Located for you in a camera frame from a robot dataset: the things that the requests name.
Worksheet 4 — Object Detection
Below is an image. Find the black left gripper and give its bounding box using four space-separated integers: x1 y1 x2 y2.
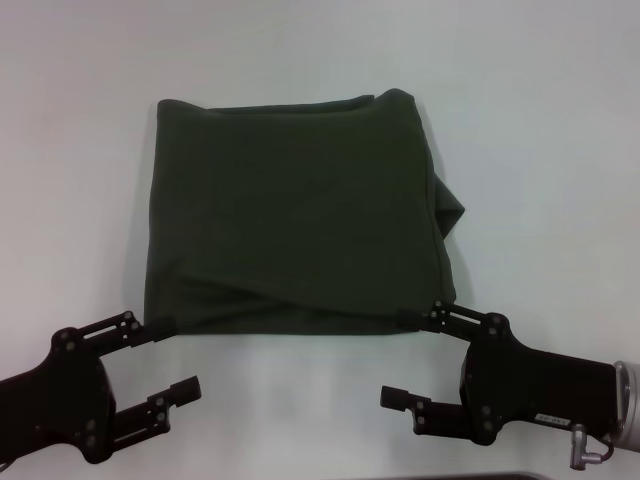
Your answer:
0 309 203 466

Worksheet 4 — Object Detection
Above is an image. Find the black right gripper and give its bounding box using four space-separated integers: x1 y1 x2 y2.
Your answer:
380 298 629 447

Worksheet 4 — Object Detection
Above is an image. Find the right wrist cable connector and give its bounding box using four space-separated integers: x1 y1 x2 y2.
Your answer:
569 423 615 471

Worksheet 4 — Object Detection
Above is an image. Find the dark green FREE t-shirt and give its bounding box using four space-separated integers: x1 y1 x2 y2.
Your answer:
142 87 468 337

